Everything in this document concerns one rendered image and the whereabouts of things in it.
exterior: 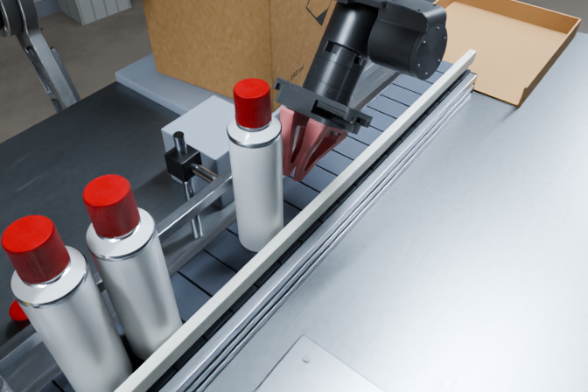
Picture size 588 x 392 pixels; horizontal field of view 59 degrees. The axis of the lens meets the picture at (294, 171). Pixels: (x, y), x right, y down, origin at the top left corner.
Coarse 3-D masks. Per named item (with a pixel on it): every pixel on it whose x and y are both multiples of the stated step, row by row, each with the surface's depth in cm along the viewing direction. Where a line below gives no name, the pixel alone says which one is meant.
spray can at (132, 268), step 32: (96, 192) 36; (128, 192) 37; (96, 224) 37; (128, 224) 38; (96, 256) 38; (128, 256) 38; (160, 256) 42; (128, 288) 41; (160, 288) 43; (128, 320) 44; (160, 320) 45
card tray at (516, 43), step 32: (448, 0) 112; (480, 0) 111; (512, 0) 107; (448, 32) 105; (480, 32) 105; (512, 32) 105; (544, 32) 105; (576, 32) 103; (480, 64) 96; (512, 64) 96; (544, 64) 89; (512, 96) 88
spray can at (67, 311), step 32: (32, 224) 34; (32, 256) 33; (64, 256) 36; (32, 288) 35; (64, 288) 36; (96, 288) 39; (32, 320) 37; (64, 320) 37; (96, 320) 39; (64, 352) 39; (96, 352) 41; (96, 384) 43
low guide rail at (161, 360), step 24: (456, 72) 79; (432, 96) 75; (408, 120) 71; (384, 144) 67; (360, 168) 64; (336, 192) 61; (312, 216) 58; (288, 240) 56; (264, 264) 54; (240, 288) 51; (216, 312) 50; (192, 336) 48; (168, 360) 46; (144, 384) 45
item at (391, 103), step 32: (448, 64) 87; (384, 96) 81; (416, 96) 80; (384, 128) 75; (320, 160) 70; (352, 160) 70; (288, 192) 65; (352, 192) 67; (320, 224) 62; (224, 256) 58; (288, 256) 58; (192, 288) 55; (256, 288) 55; (224, 320) 52; (128, 352) 50; (192, 352) 50; (64, 384) 47; (160, 384) 47
